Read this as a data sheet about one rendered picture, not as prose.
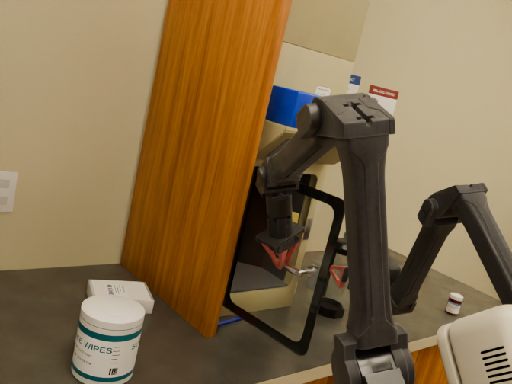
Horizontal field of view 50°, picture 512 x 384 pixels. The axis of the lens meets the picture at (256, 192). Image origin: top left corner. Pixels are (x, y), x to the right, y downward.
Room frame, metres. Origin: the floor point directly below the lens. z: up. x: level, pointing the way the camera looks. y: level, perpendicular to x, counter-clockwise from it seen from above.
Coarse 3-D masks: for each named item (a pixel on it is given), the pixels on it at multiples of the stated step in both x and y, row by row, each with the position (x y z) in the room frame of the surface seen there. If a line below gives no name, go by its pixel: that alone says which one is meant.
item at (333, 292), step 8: (336, 256) 1.63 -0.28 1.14; (344, 256) 1.62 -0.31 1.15; (336, 264) 1.63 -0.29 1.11; (344, 264) 1.62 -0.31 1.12; (336, 272) 1.62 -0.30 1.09; (328, 280) 1.63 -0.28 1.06; (328, 288) 1.63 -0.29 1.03; (336, 288) 1.62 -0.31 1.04; (344, 288) 1.63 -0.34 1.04; (328, 296) 1.62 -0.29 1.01; (336, 296) 1.62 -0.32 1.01; (344, 296) 1.64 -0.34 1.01; (320, 304) 1.64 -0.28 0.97; (328, 304) 1.62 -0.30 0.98; (336, 304) 1.62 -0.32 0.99; (344, 304) 1.65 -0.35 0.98
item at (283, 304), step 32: (256, 192) 1.40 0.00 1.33; (320, 192) 1.27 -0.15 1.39; (256, 224) 1.38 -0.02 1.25; (320, 224) 1.26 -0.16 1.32; (256, 256) 1.36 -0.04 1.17; (320, 256) 1.24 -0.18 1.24; (256, 288) 1.35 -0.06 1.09; (288, 288) 1.28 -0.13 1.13; (320, 288) 1.23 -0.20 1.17; (256, 320) 1.33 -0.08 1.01; (288, 320) 1.27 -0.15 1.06
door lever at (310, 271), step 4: (284, 264) 1.24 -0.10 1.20; (288, 264) 1.24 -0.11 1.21; (284, 268) 1.24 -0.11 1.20; (288, 268) 1.23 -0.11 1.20; (292, 268) 1.23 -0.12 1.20; (296, 268) 1.22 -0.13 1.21; (308, 268) 1.25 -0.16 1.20; (312, 268) 1.25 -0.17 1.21; (292, 272) 1.22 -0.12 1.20; (296, 272) 1.21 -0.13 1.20; (300, 272) 1.21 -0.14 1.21; (304, 272) 1.22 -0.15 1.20; (308, 272) 1.24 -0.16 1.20; (312, 272) 1.24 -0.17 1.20; (296, 276) 1.21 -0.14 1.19; (300, 276) 1.21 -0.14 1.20
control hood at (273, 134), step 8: (264, 120) 1.41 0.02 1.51; (264, 128) 1.40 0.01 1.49; (272, 128) 1.38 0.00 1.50; (280, 128) 1.36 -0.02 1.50; (288, 128) 1.36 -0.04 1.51; (296, 128) 1.39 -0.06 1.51; (264, 136) 1.40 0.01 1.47; (272, 136) 1.38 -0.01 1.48; (280, 136) 1.36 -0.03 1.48; (288, 136) 1.38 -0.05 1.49; (264, 144) 1.39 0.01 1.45; (272, 144) 1.38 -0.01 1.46; (264, 152) 1.41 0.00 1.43; (328, 152) 1.54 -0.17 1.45; (336, 152) 1.56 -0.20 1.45; (320, 160) 1.56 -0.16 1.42; (328, 160) 1.58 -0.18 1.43; (336, 160) 1.60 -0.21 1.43
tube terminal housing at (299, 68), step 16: (288, 48) 1.47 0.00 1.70; (304, 48) 1.51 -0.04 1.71; (288, 64) 1.48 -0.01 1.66; (304, 64) 1.51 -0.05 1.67; (320, 64) 1.56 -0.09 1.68; (336, 64) 1.60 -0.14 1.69; (352, 64) 1.64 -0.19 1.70; (288, 80) 1.49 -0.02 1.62; (304, 80) 1.52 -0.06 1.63; (320, 80) 1.57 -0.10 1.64; (336, 80) 1.61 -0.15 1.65; (256, 160) 1.45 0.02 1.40; (320, 176) 1.63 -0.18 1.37
